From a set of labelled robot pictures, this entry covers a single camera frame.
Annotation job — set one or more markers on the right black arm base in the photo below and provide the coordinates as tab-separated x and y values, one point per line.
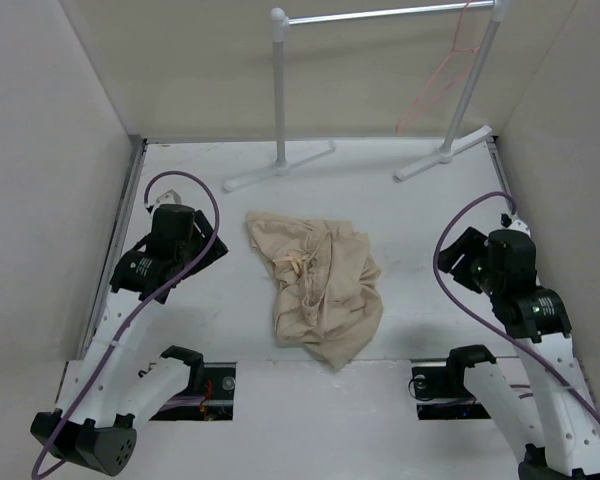
440	398

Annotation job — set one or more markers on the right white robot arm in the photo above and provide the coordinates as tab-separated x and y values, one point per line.
559	438

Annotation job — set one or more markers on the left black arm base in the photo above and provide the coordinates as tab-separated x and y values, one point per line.
212	401

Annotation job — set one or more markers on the pink wire hanger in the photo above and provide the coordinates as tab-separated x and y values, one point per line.
453	68

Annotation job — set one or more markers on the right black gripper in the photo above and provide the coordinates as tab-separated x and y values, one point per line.
471	242

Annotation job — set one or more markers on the white clothes rack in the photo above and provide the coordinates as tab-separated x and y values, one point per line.
452	144

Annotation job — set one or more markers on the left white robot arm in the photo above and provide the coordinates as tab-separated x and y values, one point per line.
95	424

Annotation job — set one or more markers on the beige trousers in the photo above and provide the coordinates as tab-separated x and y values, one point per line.
326	281

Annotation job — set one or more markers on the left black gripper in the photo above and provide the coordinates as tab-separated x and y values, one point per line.
201	231

